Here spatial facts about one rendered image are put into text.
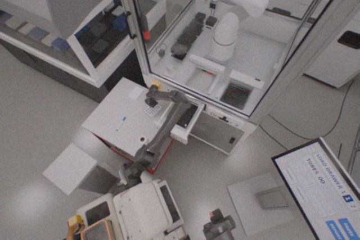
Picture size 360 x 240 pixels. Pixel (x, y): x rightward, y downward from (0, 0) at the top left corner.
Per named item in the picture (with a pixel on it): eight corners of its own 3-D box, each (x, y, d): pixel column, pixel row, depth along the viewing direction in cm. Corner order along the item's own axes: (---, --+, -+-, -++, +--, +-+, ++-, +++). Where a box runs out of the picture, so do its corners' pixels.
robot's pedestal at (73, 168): (105, 203, 210) (68, 198, 143) (84, 186, 218) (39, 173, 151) (124, 177, 221) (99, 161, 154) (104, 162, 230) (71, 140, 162)
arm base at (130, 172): (120, 164, 108) (127, 185, 103) (129, 157, 105) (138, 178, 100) (132, 163, 115) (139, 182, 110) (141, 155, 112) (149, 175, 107)
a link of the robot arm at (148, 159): (132, 169, 103) (140, 173, 106) (145, 158, 99) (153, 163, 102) (134, 155, 111) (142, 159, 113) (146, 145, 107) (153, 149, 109)
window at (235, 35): (249, 117, 144) (350, -27, 60) (150, 72, 165) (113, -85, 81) (249, 116, 144) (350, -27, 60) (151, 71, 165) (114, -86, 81)
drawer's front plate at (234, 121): (240, 129, 158) (243, 123, 149) (207, 113, 165) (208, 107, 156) (241, 127, 159) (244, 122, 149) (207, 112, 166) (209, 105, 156)
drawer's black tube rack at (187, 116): (185, 130, 157) (185, 127, 151) (166, 120, 161) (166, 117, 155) (198, 108, 166) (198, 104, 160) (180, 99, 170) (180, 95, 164)
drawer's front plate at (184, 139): (186, 144, 153) (186, 140, 143) (154, 127, 160) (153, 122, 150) (187, 143, 154) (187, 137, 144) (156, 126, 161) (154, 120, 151)
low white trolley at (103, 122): (154, 177, 221) (142, 161, 154) (109, 150, 236) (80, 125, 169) (180, 134, 244) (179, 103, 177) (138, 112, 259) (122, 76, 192)
